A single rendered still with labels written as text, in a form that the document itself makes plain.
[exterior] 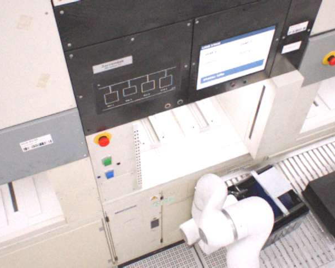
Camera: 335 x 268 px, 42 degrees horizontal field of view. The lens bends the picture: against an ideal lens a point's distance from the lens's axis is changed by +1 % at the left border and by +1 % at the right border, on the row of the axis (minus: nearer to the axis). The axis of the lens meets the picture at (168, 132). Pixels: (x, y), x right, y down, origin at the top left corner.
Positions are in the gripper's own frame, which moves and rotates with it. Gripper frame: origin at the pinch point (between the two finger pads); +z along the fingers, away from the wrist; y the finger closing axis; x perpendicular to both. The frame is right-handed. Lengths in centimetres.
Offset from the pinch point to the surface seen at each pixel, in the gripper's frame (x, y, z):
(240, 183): -7.4, -10.3, 4.9
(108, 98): 51, -36, -41
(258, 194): -14.8, -5.0, 12.0
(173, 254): -105, -29, -16
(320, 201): -20.6, 10.3, 37.3
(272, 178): 2.7, -1.5, 13.0
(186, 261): -106, -22, -11
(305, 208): -14.8, 11.1, 25.5
